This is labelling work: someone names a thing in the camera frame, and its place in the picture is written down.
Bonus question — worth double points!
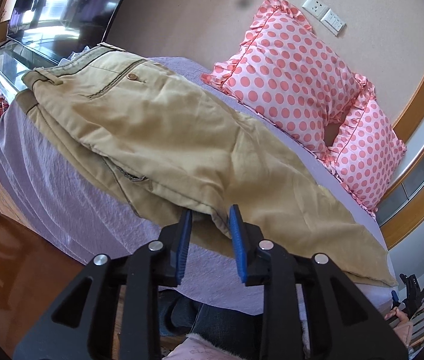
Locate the khaki tan pants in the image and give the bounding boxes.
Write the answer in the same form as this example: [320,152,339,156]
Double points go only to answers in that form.
[14,46,397,287]

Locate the person's right hand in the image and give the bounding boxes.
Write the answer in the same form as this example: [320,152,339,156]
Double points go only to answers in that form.
[384,307,410,328]

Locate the lavender bed sheet mattress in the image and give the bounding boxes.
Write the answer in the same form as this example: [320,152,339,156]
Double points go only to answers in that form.
[0,57,397,315]

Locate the right pink polka-dot pillow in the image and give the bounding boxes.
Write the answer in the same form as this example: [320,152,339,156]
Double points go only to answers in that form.
[329,79,407,215]

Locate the pink polka-dot pillow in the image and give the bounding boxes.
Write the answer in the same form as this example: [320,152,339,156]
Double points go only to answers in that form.
[329,79,407,215]
[201,0,366,159]

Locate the left pink polka-dot pillow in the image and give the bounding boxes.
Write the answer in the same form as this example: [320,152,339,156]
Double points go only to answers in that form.
[201,0,366,159]

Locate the glass tv stand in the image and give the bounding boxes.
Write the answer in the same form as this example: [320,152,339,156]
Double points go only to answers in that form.
[0,39,57,118]

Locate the flat screen television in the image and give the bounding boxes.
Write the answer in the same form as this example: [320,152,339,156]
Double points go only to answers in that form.
[8,0,122,63]

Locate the wooden bed frame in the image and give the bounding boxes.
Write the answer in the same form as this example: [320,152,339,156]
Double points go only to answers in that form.
[0,213,87,359]

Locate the white wall light switch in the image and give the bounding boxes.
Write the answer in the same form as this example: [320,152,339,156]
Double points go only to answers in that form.
[320,8,346,37]

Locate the white wall power socket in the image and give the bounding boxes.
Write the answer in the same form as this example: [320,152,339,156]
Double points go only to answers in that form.
[302,0,329,20]

